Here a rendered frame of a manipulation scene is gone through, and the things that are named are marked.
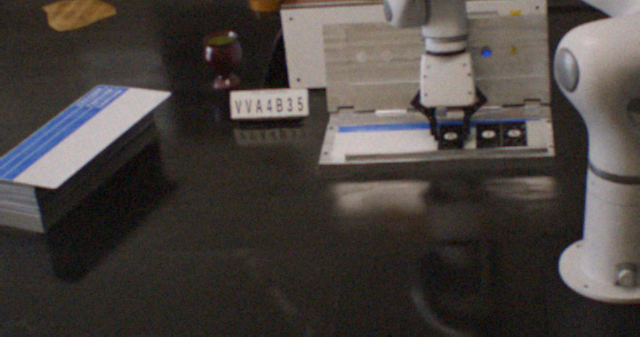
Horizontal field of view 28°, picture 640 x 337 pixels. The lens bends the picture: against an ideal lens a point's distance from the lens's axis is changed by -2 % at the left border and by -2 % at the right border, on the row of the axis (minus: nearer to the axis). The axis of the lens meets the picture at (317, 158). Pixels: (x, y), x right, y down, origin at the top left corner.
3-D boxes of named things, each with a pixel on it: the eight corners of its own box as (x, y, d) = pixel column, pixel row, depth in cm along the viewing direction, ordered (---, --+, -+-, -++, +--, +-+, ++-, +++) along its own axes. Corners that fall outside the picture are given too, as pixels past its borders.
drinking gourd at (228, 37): (226, 95, 283) (219, 48, 278) (199, 87, 288) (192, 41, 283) (253, 80, 288) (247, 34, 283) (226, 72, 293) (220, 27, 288)
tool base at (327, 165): (319, 174, 247) (317, 157, 246) (331, 124, 265) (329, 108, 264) (554, 166, 241) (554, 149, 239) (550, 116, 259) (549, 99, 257)
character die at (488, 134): (475, 152, 244) (475, 146, 244) (476, 128, 253) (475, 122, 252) (501, 151, 243) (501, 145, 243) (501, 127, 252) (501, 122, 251)
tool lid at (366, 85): (322, 24, 257) (323, 23, 259) (328, 119, 261) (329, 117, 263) (546, 14, 251) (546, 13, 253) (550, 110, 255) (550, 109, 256)
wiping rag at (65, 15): (122, 16, 332) (121, 10, 331) (56, 33, 327) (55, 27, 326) (98, -9, 351) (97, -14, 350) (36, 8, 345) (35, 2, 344)
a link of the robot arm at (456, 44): (419, 39, 239) (420, 55, 240) (467, 37, 238) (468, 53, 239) (421, 30, 247) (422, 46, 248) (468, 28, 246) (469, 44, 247)
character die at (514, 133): (501, 151, 243) (501, 145, 243) (501, 127, 252) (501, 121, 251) (528, 150, 243) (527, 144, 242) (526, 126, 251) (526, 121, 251)
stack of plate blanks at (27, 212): (44, 233, 238) (32, 185, 234) (-10, 222, 244) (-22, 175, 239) (158, 135, 269) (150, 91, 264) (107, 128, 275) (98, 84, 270)
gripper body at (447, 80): (417, 50, 240) (420, 109, 244) (472, 48, 239) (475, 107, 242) (419, 42, 248) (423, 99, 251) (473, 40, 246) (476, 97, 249)
